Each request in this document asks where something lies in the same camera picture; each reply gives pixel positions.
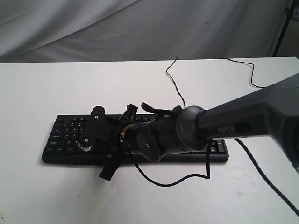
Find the black tripod stand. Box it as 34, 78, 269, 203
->
272, 0, 296, 57

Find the thin black keyboard cable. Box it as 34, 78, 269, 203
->
165, 56, 267, 108

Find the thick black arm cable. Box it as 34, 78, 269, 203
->
233, 137, 299, 221

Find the white backdrop cloth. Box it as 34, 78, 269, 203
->
0, 0, 291, 63

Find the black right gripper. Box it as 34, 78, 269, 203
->
98, 104, 137, 181

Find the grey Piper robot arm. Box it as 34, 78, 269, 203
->
100, 75, 299, 180

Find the black acer keyboard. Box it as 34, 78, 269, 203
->
42, 114, 229, 166

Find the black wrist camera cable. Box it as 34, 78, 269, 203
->
112, 128, 212, 187

